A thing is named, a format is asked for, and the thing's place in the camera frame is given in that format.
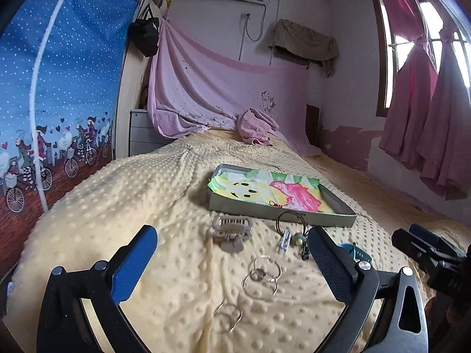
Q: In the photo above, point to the teal wrist watch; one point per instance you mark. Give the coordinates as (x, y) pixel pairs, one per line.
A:
(349, 250)

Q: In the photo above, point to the black bag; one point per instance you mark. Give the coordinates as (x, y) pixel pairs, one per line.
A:
(145, 36)

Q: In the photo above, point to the small silver hair clip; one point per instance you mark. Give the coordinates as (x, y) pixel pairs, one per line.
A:
(284, 243)

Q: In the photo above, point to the white hoop pole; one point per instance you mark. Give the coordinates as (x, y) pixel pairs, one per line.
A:
(36, 81)

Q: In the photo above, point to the olive cloth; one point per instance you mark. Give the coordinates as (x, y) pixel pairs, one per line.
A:
(301, 42)

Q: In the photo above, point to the green bead charm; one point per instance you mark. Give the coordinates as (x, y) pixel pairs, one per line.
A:
(298, 239)

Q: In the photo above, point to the pink hanging sheet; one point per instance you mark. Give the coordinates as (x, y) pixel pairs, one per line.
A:
(206, 81)

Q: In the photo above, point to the grey drawer cabinet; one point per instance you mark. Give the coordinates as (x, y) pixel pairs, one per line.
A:
(141, 132)

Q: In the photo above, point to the blue printed curtain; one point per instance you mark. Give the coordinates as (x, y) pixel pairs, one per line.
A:
(81, 81)

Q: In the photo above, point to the small black charm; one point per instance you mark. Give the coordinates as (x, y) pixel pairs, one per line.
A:
(305, 254)

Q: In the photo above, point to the pink window curtains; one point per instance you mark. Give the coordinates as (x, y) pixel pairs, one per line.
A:
(384, 62)

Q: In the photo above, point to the grey metal tray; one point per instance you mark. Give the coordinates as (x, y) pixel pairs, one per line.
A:
(342, 211)

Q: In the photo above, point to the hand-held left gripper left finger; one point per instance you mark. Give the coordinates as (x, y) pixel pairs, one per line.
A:
(134, 261)

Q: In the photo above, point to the yellow dotted blanket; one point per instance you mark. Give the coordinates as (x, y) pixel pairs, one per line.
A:
(176, 206)

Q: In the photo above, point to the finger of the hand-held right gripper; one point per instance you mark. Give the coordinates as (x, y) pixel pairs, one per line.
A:
(408, 244)
(428, 235)

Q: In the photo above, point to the wooden wardrobe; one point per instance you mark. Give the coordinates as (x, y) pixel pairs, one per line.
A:
(128, 88)

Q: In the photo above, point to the pink towel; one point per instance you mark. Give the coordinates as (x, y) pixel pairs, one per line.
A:
(257, 127)

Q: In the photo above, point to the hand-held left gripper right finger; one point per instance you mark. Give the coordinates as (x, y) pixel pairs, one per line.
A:
(327, 257)

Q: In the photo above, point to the beige hair claw clip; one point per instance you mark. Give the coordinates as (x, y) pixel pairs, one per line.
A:
(230, 233)

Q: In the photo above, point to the colourful printed cloth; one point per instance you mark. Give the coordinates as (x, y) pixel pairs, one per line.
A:
(265, 189)

